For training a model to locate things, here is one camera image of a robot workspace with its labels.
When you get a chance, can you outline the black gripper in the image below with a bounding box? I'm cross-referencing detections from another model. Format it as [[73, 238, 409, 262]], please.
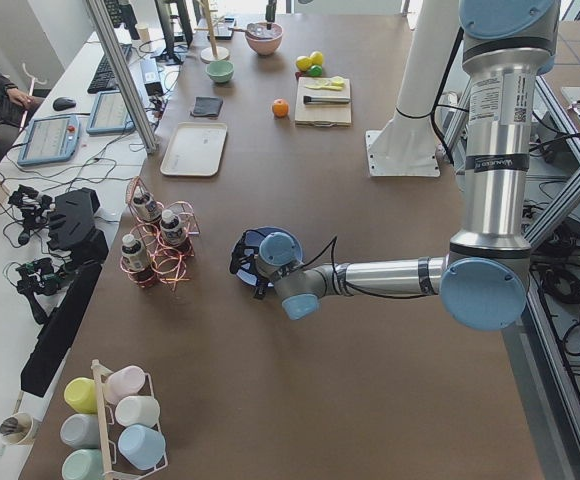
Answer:
[[229, 230, 261, 287], [265, 0, 276, 23]]

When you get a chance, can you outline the blue plate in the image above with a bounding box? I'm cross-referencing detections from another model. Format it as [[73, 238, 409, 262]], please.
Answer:
[[246, 226, 303, 279]]

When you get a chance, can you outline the orange fruit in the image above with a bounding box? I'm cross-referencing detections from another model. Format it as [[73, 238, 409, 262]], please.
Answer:
[[271, 98, 289, 118]]

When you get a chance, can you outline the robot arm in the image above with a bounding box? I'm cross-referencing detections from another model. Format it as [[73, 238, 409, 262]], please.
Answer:
[[230, 1, 559, 331]]

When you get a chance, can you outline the clear ice cubes pile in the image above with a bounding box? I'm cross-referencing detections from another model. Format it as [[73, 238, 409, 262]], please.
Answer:
[[248, 25, 278, 40]]

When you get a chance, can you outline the pink bowl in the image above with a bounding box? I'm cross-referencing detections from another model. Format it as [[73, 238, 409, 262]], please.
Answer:
[[245, 21, 283, 56]]

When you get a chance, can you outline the yellow lemon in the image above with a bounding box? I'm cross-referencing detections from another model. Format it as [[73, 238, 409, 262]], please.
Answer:
[[295, 56, 313, 72], [309, 51, 324, 66]]

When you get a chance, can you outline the wooden glass stand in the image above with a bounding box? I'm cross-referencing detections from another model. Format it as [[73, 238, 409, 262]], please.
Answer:
[[196, 0, 230, 64]]

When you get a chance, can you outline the tea bottle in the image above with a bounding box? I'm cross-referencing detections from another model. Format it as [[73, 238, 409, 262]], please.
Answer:
[[160, 209, 191, 255], [121, 233, 157, 288], [131, 189, 161, 223]]

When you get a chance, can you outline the green lime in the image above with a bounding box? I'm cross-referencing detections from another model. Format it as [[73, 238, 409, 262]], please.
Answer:
[[306, 65, 323, 77]]

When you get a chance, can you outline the mint green bowl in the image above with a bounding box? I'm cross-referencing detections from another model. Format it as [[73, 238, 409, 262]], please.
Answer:
[[206, 60, 234, 84]]

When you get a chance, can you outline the lemon slice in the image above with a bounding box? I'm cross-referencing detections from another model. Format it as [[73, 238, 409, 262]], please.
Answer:
[[330, 76, 345, 87], [307, 78, 329, 89]]

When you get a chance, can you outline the steel muddler black tip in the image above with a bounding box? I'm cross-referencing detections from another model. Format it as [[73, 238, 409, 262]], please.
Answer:
[[302, 95, 351, 106]]

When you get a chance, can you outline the yellow plastic knife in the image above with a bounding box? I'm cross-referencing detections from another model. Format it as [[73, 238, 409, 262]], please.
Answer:
[[304, 83, 345, 91]]

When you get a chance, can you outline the grey folded cloth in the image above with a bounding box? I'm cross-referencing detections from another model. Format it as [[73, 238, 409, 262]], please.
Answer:
[[190, 96, 223, 118]]

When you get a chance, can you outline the cream rabbit tray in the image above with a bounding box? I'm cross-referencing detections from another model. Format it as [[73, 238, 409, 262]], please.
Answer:
[[160, 122, 227, 177]]

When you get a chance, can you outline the wooden cutting board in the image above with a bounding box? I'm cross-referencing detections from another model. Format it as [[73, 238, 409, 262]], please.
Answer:
[[294, 77, 352, 127]]

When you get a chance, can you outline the black keyboard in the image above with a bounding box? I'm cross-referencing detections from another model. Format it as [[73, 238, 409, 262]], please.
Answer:
[[87, 56, 118, 94]]

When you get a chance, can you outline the teach pendant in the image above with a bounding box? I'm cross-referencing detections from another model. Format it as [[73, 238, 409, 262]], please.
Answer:
[[86, 91, 135, 136], [17, 114, 80, 166]]

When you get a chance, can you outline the cup rack with cups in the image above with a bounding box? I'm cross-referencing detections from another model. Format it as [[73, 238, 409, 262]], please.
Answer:
[[60, 359, 169, 479]]

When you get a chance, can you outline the black computer mouse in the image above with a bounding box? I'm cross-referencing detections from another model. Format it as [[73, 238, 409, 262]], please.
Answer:
[[52, 97, 76, 112]]

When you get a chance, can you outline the paper cup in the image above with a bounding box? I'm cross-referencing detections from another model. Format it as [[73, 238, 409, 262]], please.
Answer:
[[0, 412, 41, 446]]

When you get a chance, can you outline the copper wire bottle rack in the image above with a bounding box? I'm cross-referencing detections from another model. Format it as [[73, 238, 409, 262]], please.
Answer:
[[119, 177, 200, 291]]

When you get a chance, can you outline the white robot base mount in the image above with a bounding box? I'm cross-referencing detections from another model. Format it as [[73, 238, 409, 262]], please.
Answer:
[[366, 0, 463, 177]]

